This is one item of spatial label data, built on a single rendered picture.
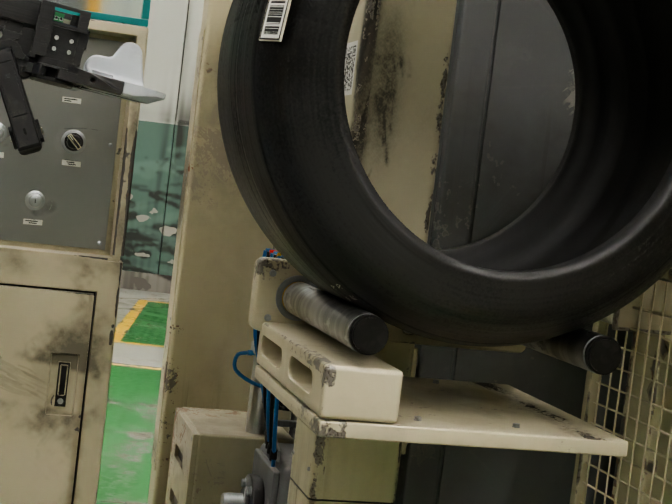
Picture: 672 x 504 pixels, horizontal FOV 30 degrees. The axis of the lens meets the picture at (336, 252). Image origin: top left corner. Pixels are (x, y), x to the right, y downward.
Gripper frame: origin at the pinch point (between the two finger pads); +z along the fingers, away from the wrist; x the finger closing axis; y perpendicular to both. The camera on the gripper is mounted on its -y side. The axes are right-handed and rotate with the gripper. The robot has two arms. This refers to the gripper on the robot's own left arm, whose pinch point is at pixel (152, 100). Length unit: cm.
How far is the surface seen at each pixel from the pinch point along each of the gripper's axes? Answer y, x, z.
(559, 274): -8.2, -12.9, 46.5
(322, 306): -18.3, 2.4, 25.1
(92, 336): -35, 61, 5
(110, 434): -107, 343, 48
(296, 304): -19.5, 13.9, 24.9
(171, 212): -28, 903, 126
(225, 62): 6.8, 6.1, 7.8
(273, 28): 9.7, -11.0, 9.3
